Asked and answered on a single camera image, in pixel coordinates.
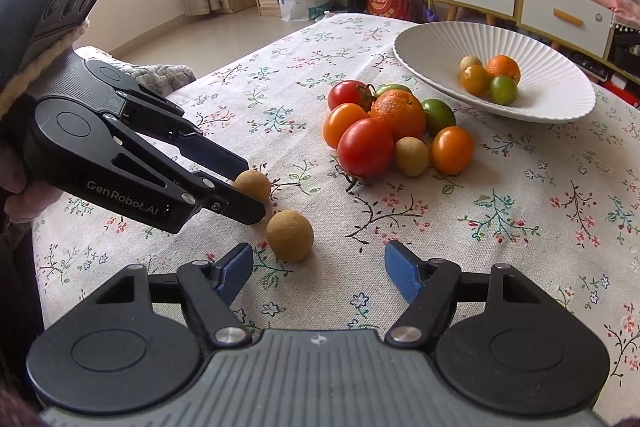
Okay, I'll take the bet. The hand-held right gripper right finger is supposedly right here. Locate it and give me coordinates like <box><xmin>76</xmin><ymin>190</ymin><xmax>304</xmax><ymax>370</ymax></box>
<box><xmin>384</xmin><ymin>241</ymin><xmax>543</xmax><ymax>348</ymax></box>

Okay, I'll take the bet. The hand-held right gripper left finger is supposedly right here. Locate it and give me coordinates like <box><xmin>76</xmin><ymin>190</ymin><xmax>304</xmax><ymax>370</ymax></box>
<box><xmin>95</xmin><ymin>243</ymin><xmax>254</xmax><ymax>349</ymax></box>

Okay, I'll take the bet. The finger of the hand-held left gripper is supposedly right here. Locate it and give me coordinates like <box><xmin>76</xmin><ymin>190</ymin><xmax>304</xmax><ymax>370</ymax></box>
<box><xmin>101</xmin><ymin>114</ymin><xmax>267</xmax><ymax>226</ymax></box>
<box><xmin>85</xmin><ymin>59</ymin><xmax>250</xmax><ymax>182</ymax></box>

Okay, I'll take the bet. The orange tomato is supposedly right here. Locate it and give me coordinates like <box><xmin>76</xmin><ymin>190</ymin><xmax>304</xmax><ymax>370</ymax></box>
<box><xmin>431</xmin><ymin>126</ymin><xmax>475</xmax><ymax>176</ymax></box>
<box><xmin>322</xmin><ymin>103</ymin><xmax>370</xmax><ymax>149</ymax></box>
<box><xmin>461</xmin><ymin>65</ymin><xmax>493</xmax><ymax>98</ymax></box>

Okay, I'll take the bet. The large red tomato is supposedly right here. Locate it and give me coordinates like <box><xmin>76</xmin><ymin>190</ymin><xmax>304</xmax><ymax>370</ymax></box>
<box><xmin>337</xmin><ymin>118</ymin><xmax>396</xmax><ymax>180</ymax></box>

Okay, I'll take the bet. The small red tomato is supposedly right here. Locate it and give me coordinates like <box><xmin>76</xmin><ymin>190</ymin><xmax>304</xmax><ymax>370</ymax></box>
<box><xmin>327</xmin><ymin>80</ymin><xmax>376</xmax><ymax>112</ymax></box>

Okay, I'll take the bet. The large mandarin orange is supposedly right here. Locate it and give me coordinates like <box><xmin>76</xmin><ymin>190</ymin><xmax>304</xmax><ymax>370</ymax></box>
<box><xmin>370</xmin><ymin>89</ymin><xmax>427</xmax><ymax>142</ymax></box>

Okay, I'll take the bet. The white ribbed bowl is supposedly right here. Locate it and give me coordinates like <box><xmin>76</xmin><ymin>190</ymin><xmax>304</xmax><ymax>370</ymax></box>
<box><xmin>392</xmin><ymin>22</ymin><xmax>597</xmax><ymax>124</ymax></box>

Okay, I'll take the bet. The person's left hand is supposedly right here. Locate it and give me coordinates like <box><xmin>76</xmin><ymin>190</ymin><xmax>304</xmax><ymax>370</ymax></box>
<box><xmin>0</xmin><ymin>143</ymin><xmax>32</xmax><ymax>214</ymax></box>

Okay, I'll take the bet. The grey knitted cushion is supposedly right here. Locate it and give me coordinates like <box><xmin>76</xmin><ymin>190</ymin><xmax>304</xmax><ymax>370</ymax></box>
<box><xmin>77</xmin><ymin>46</ymin><xmax>197</xmax><ymax>98</ymax></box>

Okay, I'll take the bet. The floral tablecloth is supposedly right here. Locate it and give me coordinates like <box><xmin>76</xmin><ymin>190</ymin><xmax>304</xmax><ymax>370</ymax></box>
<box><xmin>30</xmin><ymin>12</ymin><xmax>640</xmax><ymax>413</ymax></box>

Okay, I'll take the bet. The small mandarin orange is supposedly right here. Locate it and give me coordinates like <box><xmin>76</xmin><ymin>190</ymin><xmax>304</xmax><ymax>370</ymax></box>
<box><xmin>486</xmin><ymin>55</ymin><xmax>522</xmax><ymax>85</ymax></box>

